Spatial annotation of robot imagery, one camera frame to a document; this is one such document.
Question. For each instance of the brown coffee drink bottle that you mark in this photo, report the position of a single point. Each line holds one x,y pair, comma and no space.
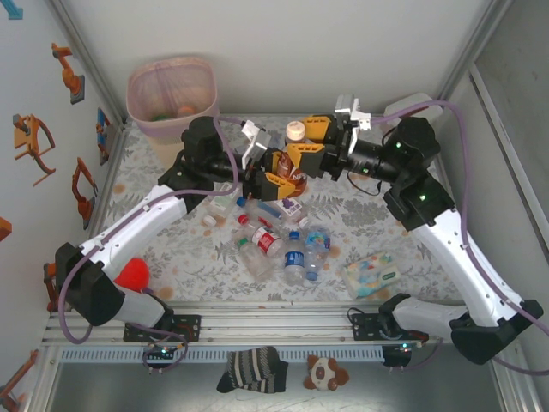
295,131

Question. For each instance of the bottle purple grape label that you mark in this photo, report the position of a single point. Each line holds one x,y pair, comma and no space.
291,208

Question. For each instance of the crushed clear bottle blue cap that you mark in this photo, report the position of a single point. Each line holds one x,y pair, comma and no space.
263,208

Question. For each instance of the bottle white green label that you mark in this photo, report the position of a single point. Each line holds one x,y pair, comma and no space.
223,202

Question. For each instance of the crushed bottle light blue label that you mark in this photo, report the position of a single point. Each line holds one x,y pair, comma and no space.
317,238

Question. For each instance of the water bottle dark blue label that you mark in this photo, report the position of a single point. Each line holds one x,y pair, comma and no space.
293,259

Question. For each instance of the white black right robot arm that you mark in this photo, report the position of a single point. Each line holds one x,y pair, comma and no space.
446,266

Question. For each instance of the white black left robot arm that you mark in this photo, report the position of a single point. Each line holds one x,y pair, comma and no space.
137,234

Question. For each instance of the beige bin with pink liner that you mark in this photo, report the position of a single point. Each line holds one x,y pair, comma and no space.
141,86

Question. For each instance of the white pink tissue box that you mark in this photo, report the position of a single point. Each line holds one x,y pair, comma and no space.
434,113

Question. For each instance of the crushed clear bottle red cap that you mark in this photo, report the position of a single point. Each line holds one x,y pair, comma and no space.
243,219

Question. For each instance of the clear bottle red white label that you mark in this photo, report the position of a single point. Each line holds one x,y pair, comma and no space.
263,239

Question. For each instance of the clear bottle green cap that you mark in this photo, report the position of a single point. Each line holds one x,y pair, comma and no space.
257,264

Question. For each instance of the soft tissue pack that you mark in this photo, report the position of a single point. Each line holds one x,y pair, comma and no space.
373,274

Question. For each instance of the red plush toy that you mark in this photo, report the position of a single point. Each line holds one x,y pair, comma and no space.
133,274

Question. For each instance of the black white striped sock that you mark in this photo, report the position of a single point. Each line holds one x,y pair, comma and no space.
253,369

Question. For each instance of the brown white plush toy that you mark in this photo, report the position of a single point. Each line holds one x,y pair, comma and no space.
323,373

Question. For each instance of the small circuit board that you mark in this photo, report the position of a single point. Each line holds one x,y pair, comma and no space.
161,352

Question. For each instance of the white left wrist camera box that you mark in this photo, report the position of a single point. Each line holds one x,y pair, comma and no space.
257,143

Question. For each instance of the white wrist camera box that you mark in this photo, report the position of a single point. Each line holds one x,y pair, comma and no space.
349,111
257,143

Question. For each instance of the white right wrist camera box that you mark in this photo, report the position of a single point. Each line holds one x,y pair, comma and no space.
349,111

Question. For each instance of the white window frame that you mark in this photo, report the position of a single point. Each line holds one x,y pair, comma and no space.
508,150

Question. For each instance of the blue orange wall model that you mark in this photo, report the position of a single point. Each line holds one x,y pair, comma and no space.
103,133

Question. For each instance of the aluminium corner post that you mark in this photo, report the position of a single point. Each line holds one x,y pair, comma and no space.
472,47
90,60

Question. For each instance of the aluminium table rail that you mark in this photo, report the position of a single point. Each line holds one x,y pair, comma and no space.
279,322

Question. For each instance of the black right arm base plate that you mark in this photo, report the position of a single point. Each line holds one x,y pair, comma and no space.
364,326

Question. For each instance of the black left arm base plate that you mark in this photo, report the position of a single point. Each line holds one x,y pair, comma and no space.
188,326

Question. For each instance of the orange claw wall model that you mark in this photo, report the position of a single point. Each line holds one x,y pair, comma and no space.
25,141

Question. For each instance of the orange block wall model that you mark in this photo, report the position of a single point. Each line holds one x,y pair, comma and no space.
4,229

